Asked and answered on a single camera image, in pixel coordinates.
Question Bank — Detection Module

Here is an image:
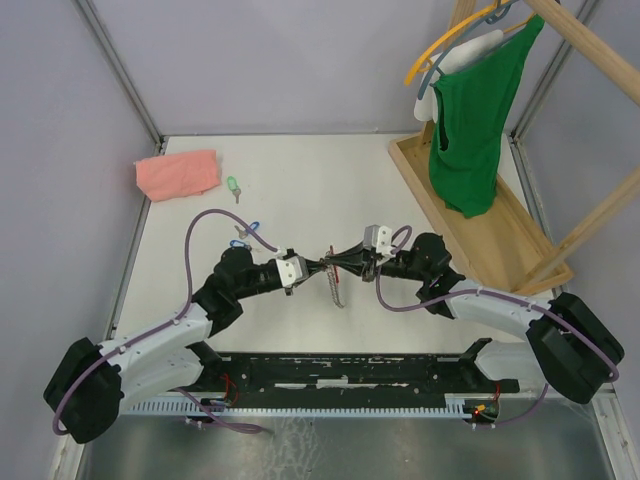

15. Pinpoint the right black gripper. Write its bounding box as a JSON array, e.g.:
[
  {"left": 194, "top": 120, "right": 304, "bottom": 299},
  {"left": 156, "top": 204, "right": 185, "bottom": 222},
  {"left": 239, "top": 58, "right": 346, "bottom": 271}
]
[{"left": 326, "top": 240, "right": 428, "bottom": 282}]

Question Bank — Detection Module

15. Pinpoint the silver chain keyring red tag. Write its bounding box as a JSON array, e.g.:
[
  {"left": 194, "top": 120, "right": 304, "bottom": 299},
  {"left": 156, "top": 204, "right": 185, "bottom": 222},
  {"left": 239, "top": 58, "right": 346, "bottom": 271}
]
[{"left": 325, "top": 265, "right": 346, "bottom": 309}]

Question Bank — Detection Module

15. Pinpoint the key with red tag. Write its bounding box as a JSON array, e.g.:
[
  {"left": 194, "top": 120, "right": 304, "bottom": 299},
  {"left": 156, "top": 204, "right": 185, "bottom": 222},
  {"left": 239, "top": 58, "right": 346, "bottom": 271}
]
[{"left": 327, "top": 244, "right": 340, "bottom": 285}]

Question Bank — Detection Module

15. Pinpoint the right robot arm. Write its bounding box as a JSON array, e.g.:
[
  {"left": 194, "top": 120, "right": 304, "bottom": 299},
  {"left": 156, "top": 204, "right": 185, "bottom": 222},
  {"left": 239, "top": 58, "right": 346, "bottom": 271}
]
[{"left": 324, "top": 233, "right": 624, "bottom": 404}]

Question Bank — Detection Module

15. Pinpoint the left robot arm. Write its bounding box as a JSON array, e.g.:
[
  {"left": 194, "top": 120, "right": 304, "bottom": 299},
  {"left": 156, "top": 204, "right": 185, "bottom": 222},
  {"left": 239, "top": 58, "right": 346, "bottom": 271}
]
[{"left": 43, "top": 247, "right": 326, "bottom": 444}]

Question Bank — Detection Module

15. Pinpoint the key with blue tag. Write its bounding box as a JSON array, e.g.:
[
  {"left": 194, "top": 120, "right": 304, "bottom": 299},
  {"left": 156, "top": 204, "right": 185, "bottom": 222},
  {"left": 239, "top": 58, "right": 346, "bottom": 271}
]
[
  {"left": 229, "top": 239, "right": 252, "bottom": 250},
  {"left": 235, "top": 221, "right": 260, "bottom": 239}
]

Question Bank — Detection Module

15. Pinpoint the key with green tag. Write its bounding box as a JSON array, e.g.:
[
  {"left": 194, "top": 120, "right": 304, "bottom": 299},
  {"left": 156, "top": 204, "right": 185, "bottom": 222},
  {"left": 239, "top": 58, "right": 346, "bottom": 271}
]
[{"left": 226, "top": 176, "right": 242, "bottom": 204}]

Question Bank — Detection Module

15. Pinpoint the wooden clothes rack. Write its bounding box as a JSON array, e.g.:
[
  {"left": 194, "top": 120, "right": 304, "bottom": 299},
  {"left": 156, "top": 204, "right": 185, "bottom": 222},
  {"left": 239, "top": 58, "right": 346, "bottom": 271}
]
[{"left": 389, "top": 1, "right": 639, "bottom": 295}]

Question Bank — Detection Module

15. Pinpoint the pink folded cloth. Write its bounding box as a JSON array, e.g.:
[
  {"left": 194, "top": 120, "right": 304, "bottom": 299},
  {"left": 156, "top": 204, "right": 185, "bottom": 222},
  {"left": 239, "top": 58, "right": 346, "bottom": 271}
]
[{"left": 135, "top": 149, "right": 221, "bottom": 202}]

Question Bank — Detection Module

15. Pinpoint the white cloth on hanger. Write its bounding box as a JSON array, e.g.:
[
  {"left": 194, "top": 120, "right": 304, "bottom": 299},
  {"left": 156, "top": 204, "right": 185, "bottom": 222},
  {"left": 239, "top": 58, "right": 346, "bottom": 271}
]
[{"left": 413, "top": 29, "right": 504, "bottom": 122}]

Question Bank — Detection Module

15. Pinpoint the green shirt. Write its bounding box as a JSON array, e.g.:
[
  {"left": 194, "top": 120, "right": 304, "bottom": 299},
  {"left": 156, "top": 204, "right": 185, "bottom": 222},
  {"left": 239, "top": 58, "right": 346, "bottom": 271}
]
[{"left": 429, "top": 15, "right": 544, "bottom": 218}]

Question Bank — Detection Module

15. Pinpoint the yellow hanger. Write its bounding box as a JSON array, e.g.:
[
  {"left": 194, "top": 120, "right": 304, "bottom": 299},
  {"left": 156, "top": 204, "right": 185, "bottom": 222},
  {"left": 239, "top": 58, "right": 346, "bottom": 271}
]
[{"left": 403, "top": 0, "right": 541, "bottom": 87}]

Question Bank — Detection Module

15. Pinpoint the blue-grey hanger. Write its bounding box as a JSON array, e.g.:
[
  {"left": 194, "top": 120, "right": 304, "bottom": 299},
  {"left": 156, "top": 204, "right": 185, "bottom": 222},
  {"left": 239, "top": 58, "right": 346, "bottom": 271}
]
[{"left": 416, "top": 0, "right": 536, "bottom": 101}]

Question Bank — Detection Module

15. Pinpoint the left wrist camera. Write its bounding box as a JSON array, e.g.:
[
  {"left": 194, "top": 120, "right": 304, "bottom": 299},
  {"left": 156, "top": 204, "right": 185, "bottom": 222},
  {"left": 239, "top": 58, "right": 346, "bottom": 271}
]
[{"left": 275, "top": 249, "right": 309, "bottom": 289}]

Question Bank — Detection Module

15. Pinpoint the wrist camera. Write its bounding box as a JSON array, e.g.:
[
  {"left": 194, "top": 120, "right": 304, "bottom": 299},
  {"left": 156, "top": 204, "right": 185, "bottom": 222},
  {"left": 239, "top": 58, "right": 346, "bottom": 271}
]
[
  {"left": 275, "top": 249, "right": 309, "bottom": 289},
  {"left": 363, "top": 225, "right": 393, "bottom": 255}
]

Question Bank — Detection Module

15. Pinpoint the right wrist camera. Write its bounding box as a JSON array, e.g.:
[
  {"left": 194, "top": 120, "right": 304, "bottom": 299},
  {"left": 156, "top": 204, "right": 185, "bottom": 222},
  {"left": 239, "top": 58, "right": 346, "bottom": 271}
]
[{"left": 363, "top": 225, "right": 393, "bottom": 255}]

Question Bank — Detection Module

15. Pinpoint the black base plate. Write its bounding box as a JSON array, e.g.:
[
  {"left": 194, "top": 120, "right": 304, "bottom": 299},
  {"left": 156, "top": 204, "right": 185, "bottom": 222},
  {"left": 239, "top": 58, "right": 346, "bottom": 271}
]
[{"left": 185, "top": 352, "right": 519, "bottom": 410}]

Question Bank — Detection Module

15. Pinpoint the white cable duct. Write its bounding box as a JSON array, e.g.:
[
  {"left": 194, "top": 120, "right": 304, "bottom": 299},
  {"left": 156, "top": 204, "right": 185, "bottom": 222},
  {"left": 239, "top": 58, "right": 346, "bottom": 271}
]
[{"left": 119, "top": 394, "right": 476, "bottom": 417}]

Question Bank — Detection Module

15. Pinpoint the aluminium frame rail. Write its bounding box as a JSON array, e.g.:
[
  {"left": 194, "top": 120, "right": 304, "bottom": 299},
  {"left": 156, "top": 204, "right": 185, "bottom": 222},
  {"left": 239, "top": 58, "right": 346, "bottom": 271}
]
[{"left": 72, "top": 355, "right": 616, "bottom": 396}]

